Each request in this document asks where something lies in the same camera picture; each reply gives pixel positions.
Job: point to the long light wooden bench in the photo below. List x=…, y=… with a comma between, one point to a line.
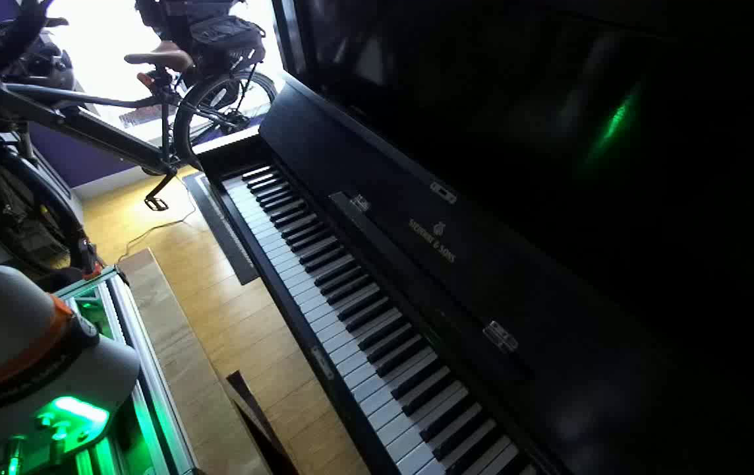
x=174, y=353

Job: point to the black slanted board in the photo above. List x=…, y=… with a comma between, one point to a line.
x=260, y=424

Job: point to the dark grey floor mat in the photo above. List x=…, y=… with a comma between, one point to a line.
x=221, y=234

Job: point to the black upright piano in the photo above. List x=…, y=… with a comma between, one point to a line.
x=499, y=265

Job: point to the black bicycle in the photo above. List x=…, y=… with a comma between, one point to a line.
x=50, y=109

